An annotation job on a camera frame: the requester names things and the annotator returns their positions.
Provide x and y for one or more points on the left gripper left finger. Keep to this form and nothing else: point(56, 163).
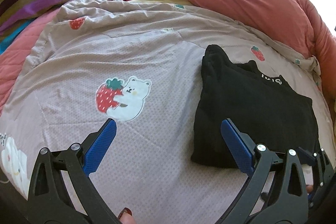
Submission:
point(49, 201)

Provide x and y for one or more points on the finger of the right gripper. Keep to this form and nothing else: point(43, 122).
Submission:
point(305, 157)

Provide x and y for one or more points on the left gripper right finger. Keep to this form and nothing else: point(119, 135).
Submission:
point(274, 191)

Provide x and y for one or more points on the black long-sleeve shirt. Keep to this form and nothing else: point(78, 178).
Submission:
point(266, 108)

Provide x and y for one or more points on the left hand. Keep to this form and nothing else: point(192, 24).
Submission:
point(125, 216)

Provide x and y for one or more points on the pink quilted bedsheet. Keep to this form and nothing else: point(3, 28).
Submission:
point(14, 56)

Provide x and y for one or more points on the pink duvet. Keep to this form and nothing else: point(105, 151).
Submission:
point(294, 23)

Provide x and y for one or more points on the beige strawberry bear quilt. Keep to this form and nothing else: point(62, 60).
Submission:
point(139, 64)

